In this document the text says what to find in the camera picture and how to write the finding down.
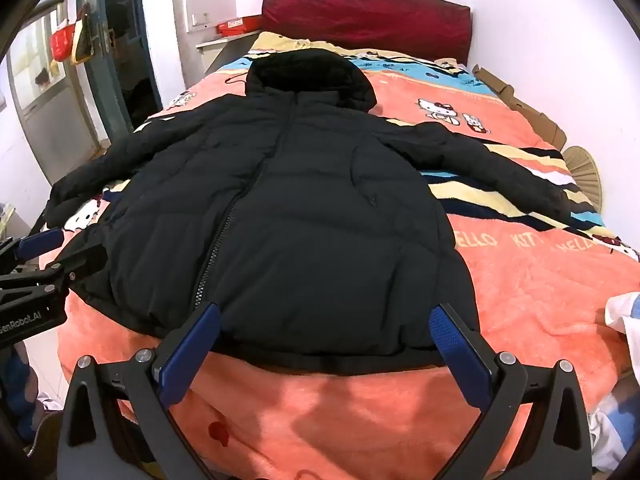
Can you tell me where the red hanging bag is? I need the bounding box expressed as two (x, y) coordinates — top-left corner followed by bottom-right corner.
(50, 22), (77, 63)

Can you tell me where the black hooded puffer jacket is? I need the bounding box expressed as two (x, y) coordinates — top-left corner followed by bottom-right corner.
(47, 50), (573, 376)

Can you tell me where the dark teal door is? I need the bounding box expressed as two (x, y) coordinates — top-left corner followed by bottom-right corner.
(75, 0), (163, 158)

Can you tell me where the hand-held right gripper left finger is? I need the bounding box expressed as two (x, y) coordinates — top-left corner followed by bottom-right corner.
(56, 302), (223, 480)

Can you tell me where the white bedside table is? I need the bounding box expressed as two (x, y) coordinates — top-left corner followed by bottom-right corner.
(196, 34), (261, 75)

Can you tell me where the red flat box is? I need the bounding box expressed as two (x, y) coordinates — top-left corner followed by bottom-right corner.
(216, 16), (263, 37)

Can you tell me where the orange cartoon printed blanket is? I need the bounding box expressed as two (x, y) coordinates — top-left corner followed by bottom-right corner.
(37, 31), (640, 480)

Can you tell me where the woven straw fan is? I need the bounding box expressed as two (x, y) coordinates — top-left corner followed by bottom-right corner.
(562, 146), (604, 211)

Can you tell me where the dark red padded headboard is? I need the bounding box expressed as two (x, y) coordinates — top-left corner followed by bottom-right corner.
(261, 0), (473, 66)

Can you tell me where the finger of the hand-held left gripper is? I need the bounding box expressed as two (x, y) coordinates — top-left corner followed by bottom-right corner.
(0, 227), (65, 274)
(49, 242), (109, 287)

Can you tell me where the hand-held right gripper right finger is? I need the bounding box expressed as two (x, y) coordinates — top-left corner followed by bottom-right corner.
(429, 302), (593, 480)

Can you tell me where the grey framed glass door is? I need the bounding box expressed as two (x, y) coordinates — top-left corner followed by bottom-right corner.
(9, 2), (83, 148)

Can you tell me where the white cloth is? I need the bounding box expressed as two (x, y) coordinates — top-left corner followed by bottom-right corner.
(602, 291), (640, 336)

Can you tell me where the brown cardboard sheet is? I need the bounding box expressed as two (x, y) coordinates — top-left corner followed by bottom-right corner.
(472, 64), (568, 146)

